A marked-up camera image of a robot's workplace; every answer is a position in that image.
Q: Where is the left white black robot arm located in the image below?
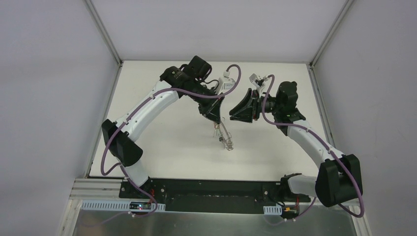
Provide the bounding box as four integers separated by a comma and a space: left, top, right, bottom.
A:
101, 56, 224, 199

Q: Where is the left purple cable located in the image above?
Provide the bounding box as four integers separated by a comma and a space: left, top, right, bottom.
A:
100, 64, 242, 218

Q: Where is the left white cable duct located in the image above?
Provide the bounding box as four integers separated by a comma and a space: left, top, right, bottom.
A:
81, 200, 166, 212

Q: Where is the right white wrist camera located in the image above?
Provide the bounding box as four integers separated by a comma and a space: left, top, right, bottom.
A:
249, 74, 270, 94

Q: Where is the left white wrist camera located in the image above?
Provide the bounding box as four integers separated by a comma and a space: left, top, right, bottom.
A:
216, 71, 236, 94

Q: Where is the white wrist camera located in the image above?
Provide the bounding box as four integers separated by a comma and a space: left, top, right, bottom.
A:
216, 71, 236, 94
249, 74, 270, 94

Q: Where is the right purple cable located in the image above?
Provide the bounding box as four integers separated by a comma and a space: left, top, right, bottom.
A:
261, 74, 365, 225

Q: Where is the white cable duct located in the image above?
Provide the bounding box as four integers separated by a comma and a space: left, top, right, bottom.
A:
81, 200, 166, 212
263, 205, 282, 216

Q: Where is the aluminium frame rail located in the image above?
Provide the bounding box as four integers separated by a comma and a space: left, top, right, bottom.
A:
69, 178, 363, 207

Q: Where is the right white cable duct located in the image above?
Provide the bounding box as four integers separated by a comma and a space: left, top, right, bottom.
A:
263, 205, 282, 216

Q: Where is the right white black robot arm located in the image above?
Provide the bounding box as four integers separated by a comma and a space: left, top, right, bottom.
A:
229, 81, 364, 217

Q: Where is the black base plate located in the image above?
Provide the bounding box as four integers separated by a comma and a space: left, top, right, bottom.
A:
119, 178, 310, 214

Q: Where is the purple cable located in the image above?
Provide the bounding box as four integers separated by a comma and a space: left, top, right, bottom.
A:
100, 64, 242, 218
261, 74, 365, 225

